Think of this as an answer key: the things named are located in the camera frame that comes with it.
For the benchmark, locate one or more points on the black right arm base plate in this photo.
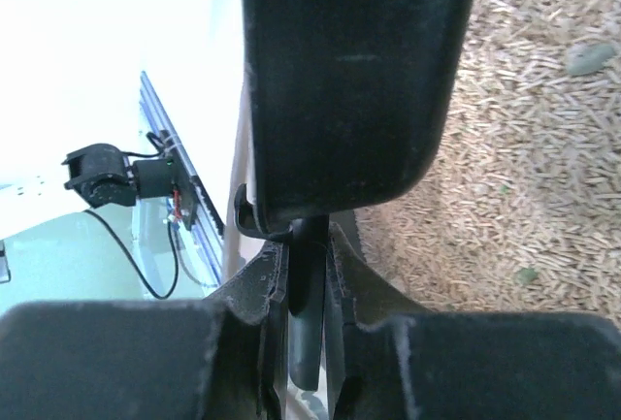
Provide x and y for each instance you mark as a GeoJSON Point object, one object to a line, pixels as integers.
{"type": "Point", "coordinates": [185, 200]}

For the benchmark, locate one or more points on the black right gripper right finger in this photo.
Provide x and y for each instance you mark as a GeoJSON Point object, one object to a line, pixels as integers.
{"type": "Point", "coordinates": [388, 358]}

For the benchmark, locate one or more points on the brown plastic litter box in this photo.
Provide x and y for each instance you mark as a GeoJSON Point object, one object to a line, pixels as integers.
{"type": "Point", "coordinates": [527, 174]}

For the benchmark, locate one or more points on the aluminium front mounting rail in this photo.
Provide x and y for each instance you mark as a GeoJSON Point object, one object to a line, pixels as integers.
{"type": "Point", "coordinates": [201, 227]}

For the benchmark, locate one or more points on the black slotted litter scoop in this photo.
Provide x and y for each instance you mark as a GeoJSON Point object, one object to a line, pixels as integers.
{"type": "Point", "coordinates": [347, 101]}

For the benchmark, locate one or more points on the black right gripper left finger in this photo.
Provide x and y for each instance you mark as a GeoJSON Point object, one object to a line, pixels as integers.
{"type": "Point", "coordinates": [222, 357]}

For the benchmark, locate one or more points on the grey-green litter clump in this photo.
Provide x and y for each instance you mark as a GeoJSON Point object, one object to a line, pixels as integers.
{"type": "Point", "coordinates": [526, 276]}
{"type": "Point", "coordinates": [587, 59]}

